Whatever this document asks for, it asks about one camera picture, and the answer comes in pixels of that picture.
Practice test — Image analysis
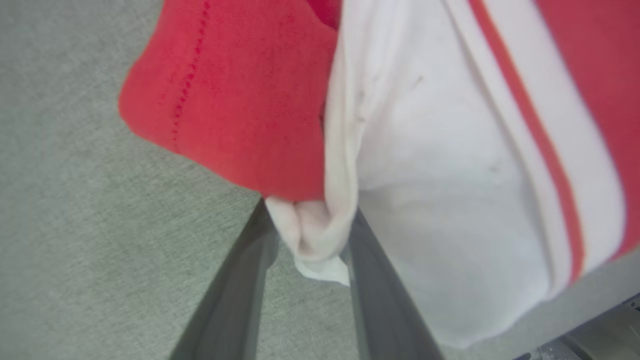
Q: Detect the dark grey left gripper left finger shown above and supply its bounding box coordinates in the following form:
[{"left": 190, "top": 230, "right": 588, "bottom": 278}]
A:
[{"left": 169, "top": 199, "right": 281, "bottom": 360}]

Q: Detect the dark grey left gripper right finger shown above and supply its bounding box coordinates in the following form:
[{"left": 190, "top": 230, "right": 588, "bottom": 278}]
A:
[{"left": 342, "top": 209, "right": 446, "bottom": 360}]

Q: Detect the red and white basketball jersey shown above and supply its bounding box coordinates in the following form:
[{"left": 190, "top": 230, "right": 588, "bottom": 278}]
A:
[{"left": 118, "top": 0, "right": 640, "bottom": 350}]

